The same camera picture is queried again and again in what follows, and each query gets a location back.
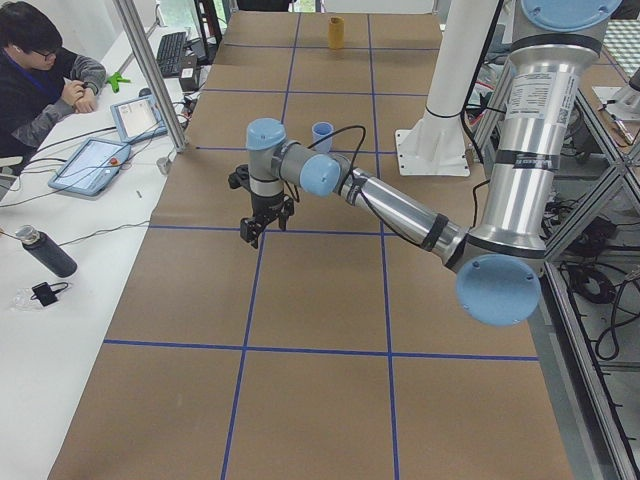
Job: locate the seated person in dark sweater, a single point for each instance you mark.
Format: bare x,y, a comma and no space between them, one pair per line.
41,81

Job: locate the small black adapter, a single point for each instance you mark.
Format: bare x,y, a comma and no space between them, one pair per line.
47,294

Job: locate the near teach pendant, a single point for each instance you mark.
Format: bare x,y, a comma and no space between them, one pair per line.
91,168

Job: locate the teach pendant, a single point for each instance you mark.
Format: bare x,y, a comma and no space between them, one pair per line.
91,168
138,119

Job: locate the dark water bottle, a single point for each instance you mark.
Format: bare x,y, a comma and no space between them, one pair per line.
46,251

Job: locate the far teach pendant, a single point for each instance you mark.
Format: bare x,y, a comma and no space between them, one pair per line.
138,119

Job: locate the yellow cup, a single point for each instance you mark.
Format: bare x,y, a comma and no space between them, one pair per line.
336,32

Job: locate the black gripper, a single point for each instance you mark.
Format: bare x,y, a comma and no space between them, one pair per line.
266,205

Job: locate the black keyboard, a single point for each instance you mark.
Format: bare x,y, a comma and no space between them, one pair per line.
170,53

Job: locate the green clamp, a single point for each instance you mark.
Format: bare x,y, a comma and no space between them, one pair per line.
115,80

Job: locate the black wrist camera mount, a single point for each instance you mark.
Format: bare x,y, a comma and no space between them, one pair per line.
240,178

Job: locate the blue cup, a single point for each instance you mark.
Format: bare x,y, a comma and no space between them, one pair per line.
322,136

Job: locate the white pedestal column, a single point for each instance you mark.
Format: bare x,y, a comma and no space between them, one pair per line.
435,146

